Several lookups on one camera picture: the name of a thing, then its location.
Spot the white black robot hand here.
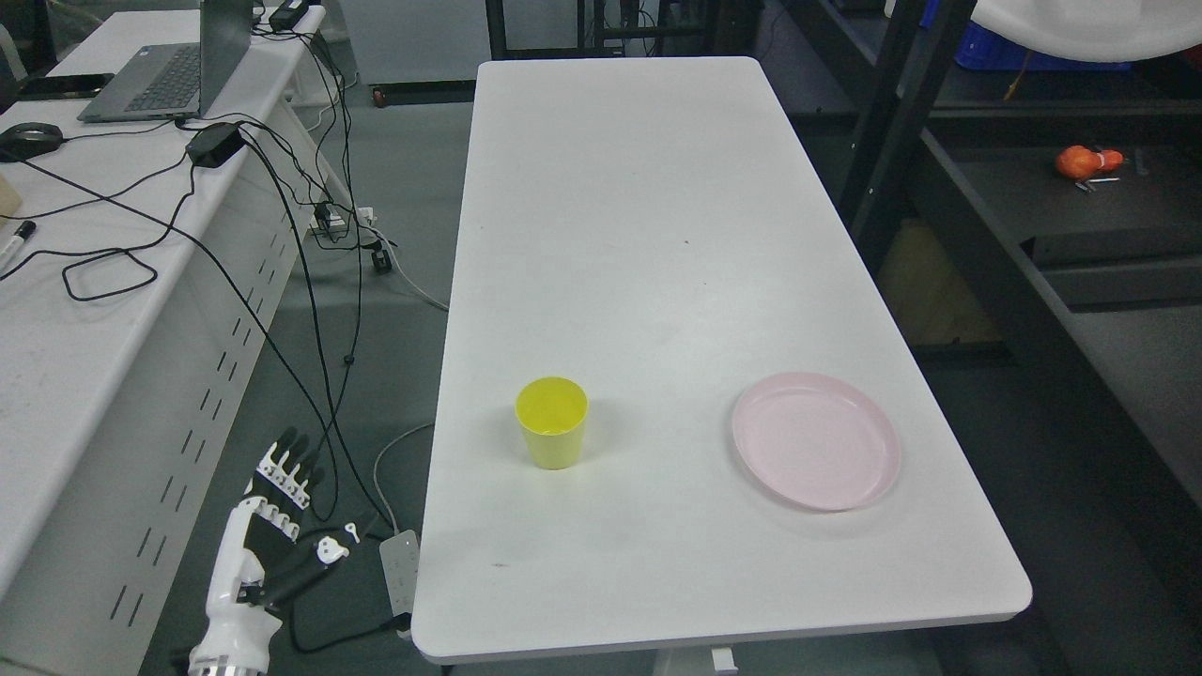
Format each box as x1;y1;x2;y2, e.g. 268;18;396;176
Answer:
186;427;363;675

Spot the yellow plastic cup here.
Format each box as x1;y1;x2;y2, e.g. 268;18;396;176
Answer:
514;376;589;470

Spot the orange toy on shelf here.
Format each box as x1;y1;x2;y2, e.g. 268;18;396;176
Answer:
1055;146;1125;180

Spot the white side desk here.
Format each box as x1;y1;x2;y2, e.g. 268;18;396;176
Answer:
1;38;343;675

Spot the black marker pen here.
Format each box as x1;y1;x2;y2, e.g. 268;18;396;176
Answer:
0;220;38;273

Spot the black power adapter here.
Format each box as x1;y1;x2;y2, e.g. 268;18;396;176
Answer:
186;121;246;168

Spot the white table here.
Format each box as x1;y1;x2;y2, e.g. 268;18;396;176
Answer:
412;57;1033;665

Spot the black computer mouse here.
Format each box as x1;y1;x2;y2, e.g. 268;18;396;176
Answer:
1;121;69;164

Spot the grey laptop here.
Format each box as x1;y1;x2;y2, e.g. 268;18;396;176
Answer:
77;1;256;123

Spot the black smartphone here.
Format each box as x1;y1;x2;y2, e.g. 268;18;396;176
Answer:
16;73;115;101

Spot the pink plastic plate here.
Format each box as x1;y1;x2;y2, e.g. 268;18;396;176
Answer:
732;372;902;511

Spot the blue plastic crate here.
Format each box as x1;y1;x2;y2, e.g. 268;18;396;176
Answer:
954;22;1131;72

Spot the black cable loop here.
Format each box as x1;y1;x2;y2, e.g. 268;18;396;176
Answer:
0;160;198;303

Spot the black metal rack frame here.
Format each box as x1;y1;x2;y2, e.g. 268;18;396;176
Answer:
784;1;1201;622

